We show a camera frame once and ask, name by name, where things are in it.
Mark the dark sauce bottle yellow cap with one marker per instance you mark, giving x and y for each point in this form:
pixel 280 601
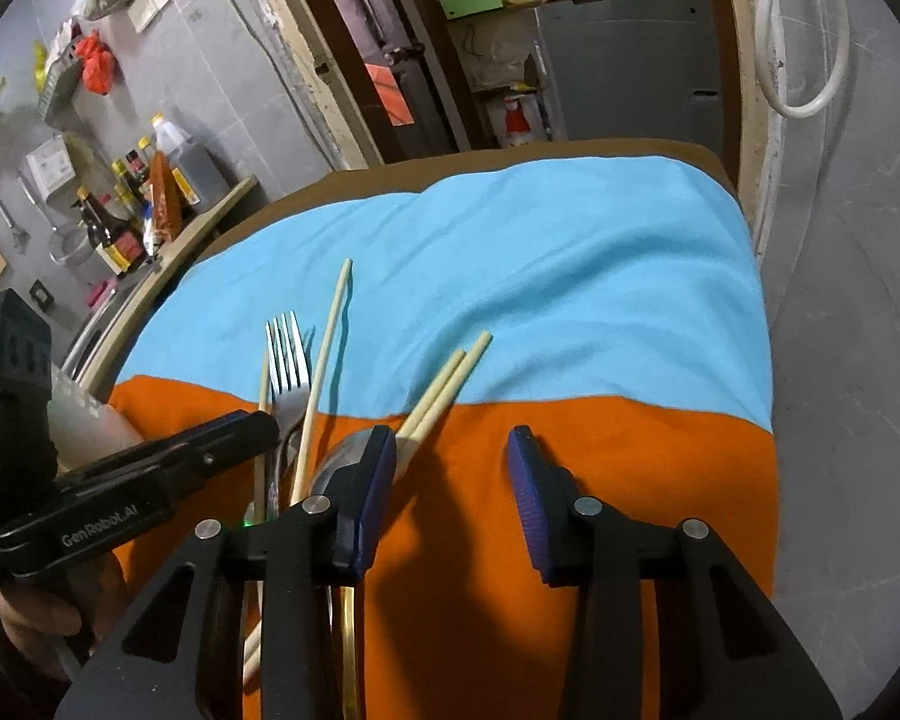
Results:
pixel 131 180

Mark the orange paper sheet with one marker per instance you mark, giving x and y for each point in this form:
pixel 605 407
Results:
pixel 390 94

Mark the red plastic bag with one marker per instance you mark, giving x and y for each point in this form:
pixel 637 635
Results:
pixel 96 64

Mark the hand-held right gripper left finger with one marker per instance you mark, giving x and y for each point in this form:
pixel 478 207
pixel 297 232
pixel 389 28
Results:
pixel 375 480

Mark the pale bamboo chopstick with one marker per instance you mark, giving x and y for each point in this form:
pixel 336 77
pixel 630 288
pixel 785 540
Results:
pixel 326 360
pixel 457 382
pixel 435 394

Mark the person's left hand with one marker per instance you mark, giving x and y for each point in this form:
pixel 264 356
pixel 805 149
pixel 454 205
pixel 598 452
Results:
pixel 37 615

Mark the yellow plastic bag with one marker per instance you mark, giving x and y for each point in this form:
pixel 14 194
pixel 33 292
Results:
pixel 40 64

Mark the black wall outlet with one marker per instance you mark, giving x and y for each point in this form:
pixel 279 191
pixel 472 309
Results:
pixel 42 292

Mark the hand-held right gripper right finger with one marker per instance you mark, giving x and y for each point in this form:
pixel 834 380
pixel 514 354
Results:
pixel 529 510

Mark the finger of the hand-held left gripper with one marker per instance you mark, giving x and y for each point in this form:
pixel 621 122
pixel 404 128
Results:
pixel 217 442

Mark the silver metal fork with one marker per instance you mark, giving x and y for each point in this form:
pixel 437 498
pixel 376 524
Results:
pixel 285 382

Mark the light blue cloth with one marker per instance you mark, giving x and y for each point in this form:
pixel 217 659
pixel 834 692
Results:
pixel 532 277

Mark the dark brown door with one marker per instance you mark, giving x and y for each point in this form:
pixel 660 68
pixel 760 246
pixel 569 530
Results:
pixel 345 15

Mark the wooden shelf unit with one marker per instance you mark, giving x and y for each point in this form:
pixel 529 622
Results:
pixel 487 45

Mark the orange cloth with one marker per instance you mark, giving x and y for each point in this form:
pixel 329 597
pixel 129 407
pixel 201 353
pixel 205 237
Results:
pixel 457 540

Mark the gold metal spoon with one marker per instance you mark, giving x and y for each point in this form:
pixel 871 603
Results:
pixel 341 465

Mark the translucent plastic cup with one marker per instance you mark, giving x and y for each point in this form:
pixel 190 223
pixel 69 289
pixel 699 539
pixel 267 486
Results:
pixel 82 420

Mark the brown sauce pouch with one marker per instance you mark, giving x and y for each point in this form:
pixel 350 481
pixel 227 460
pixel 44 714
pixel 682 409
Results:
pixel 165 202

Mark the pink sponge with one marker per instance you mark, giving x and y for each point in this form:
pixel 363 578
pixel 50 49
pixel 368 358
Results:
pixel 103 292

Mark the large plastic oil jug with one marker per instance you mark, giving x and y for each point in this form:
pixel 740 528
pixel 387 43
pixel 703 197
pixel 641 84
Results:
pixel 195 165

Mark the green box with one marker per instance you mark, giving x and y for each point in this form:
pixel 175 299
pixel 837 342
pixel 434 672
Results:
pixel 471 0

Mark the red and white bottle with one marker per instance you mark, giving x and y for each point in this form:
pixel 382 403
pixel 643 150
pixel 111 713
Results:
pixel 521 124

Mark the white wall box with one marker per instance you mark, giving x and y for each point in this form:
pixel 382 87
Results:
pixel 49 165

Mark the grey metal cabinet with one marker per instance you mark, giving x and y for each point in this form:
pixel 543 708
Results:
pixel 622 67

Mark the metal sink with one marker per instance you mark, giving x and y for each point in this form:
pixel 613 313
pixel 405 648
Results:
pixel 101 330

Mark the hanging metal strainer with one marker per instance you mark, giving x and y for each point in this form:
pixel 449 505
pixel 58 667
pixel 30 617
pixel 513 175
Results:
pixel 71 244

